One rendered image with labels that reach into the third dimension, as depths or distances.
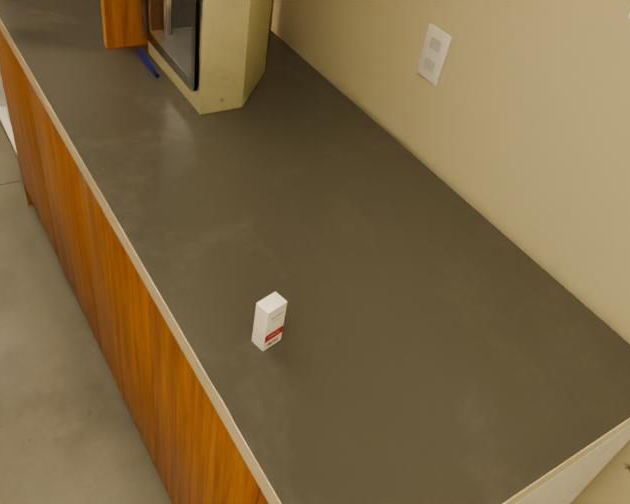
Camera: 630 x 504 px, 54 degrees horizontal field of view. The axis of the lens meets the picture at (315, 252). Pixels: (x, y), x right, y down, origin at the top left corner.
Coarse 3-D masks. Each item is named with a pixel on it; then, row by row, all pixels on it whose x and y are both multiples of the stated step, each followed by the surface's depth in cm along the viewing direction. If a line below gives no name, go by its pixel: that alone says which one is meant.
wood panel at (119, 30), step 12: (108, 0) 154; (120, 0) 155; (132, 0) 157; (108, 12) 156; (120, 12) 157; (132, 12) 159; (108, 24) 158; (120, 24) 159; (132, 24) 161; (108, 36) 160; (120, 36) 161; (132, 36) 163; (144, 36) 165; (108, 48) 162
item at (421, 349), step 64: (0, 0) 173; (64, 0) 179; (64, 64) 152; (128, 64) 157; (64, 128) 133; (128, 128) 137; (192, 128) 140; (256, 128) 144; (320, 128) 149; (128, 192) 121; (192, 192) 124; (256, 192) 127; (320, 192) 130; (384, 192) 133; (448, 192) 137; (192, 256) 111; (256, 256) 113; (320, 256) 116; (384, 256) 118; (448, 256) 121; (512, 256) 124; (192, 320) 100; (320, 320) 104; (384, 320) 106; (448, 320) 108; (512, 320) 111; (576, 320) 113; (256, 384) 93; (320, 384) 95; (384, 384) 96; (448, 384) 98; (512, 384) 100; (576, 384) 102; (256, 448) 85; (320, 448) 87; (384, 448) 88; (448, 448) 90; (512, 448) 91; (576, 448) 93
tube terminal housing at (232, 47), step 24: (216, 0) 128; (240, 0) 131; (264, 0) 145; (216, 24) 132; (240, 24) 135; (264, 24) 151; (216, 48) 136; (240, 48) 139; (264, 48) 157; (168, 72) 154; (216, 72) 140; (240, 72) 143; (264, 72) 165; (192, 96) 146; (216, 96) 144; (240, 96) 148
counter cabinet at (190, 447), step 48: (0, 48) 198; (48, 144) 171; (48, 192) 196; (96, 240) 151; (96, 288) 170; (144, 288) 123; (96, 336) 194; (144, 336) 135; (144, 384) 150; (192, 384) 112; (144, 432) 168; (192, 432) 122; (624, 432) 105; (192, 480) 134; (240, 480) 103; (576, 480) 112
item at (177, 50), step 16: (160, 0) 143; (176, 0) 135; (192, 0) 128; (160, 16) 146; (176, 16) 138; (192, 16) 130; (160, 32) 148; (176, 32) 140; (192, 32) 133; (160, 48) 151; (176, 48) 143; (192, 48) 135; (176, 64) 145; (192, 64) 137; (192, 80) 140
